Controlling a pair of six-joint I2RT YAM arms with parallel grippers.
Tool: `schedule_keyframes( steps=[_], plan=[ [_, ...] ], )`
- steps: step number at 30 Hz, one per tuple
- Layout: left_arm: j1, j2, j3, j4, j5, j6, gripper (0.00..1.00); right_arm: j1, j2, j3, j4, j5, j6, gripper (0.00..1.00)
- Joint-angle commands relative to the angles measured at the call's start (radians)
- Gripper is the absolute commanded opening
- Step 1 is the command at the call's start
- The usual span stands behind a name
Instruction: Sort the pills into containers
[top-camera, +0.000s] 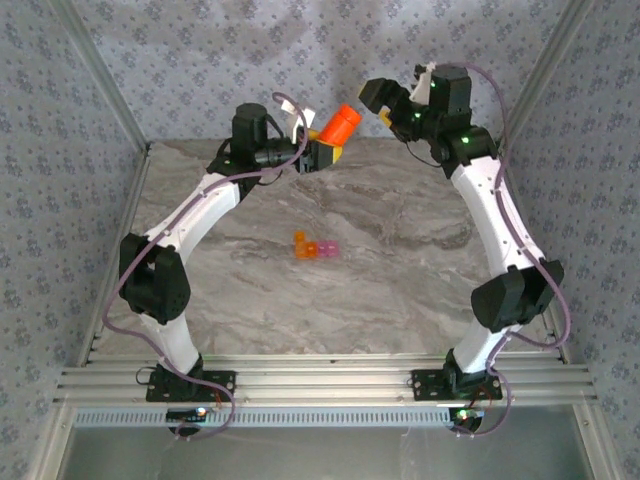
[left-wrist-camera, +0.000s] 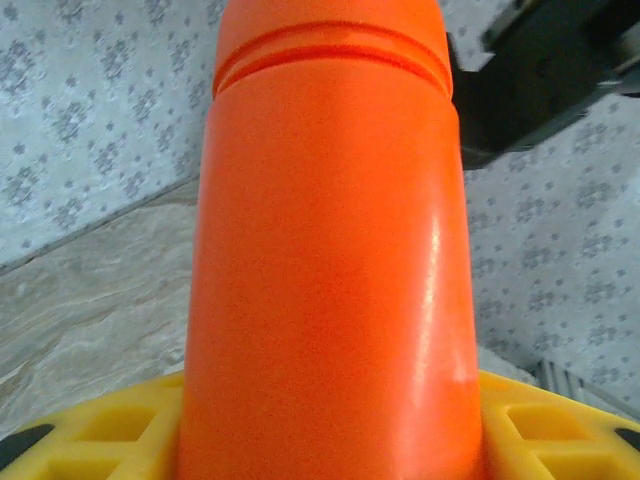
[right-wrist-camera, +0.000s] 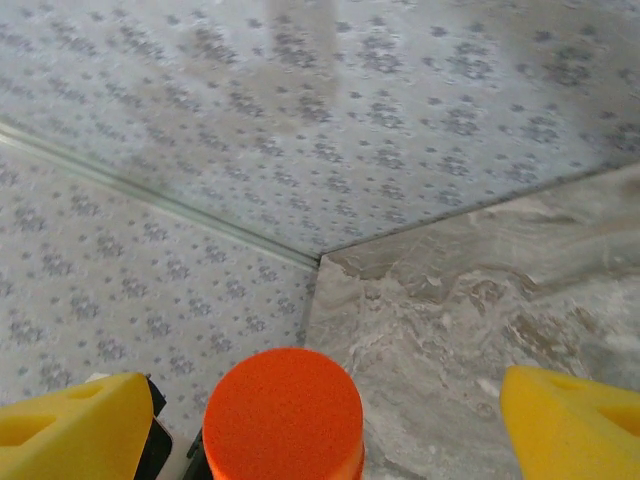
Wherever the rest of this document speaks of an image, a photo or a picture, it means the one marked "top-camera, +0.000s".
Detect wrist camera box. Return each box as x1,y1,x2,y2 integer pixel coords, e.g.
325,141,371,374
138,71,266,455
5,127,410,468
278,98,316,141
409,62,437,105

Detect aluminium mounting rail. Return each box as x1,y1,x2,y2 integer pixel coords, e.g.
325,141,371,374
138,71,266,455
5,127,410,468
52,353,600,407

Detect orange and pink pill organizer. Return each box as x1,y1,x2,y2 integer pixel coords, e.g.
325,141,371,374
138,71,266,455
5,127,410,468
292,230,341,261

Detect orange pill bottle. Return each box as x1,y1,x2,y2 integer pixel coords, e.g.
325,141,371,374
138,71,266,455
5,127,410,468
318,102,363,149

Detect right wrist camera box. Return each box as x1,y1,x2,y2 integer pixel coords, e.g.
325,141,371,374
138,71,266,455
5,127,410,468
409,62,437,105

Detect grey slotted cable duct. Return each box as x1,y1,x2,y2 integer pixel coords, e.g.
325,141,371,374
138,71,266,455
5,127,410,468
72,407,454,429

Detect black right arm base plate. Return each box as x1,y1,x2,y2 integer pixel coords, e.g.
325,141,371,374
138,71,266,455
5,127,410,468
410,368,503,402

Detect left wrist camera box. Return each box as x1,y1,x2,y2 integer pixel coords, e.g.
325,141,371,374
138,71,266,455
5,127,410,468
278,98,316,141

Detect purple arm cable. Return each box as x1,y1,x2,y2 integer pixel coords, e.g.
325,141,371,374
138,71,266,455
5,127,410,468
101,91,309,444
464,62,571,439

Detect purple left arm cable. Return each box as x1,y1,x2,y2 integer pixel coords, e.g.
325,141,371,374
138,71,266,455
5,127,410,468
101,91,309,444

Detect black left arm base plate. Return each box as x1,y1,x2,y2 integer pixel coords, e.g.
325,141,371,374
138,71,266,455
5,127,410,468
145,368,237,404

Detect aluminium table side rail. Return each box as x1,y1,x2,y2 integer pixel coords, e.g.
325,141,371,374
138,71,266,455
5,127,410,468
492,142,571,364
74,144,151,369

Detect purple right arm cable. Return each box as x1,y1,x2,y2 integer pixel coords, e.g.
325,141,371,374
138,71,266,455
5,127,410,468
464,62,571,439

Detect aluminium frame post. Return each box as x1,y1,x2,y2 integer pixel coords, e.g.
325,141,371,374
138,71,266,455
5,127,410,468
492,0,596,151
49,0,152,154

